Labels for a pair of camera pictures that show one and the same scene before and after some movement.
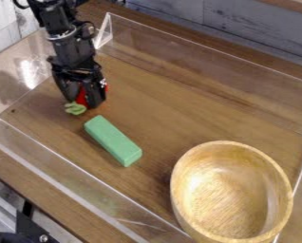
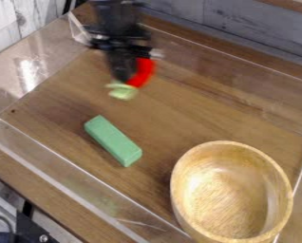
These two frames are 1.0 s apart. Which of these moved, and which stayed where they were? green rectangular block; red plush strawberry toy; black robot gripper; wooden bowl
Moved: red plush strawberry toy; black robot gripper
Stayed: wooden bowl; green rectangular block
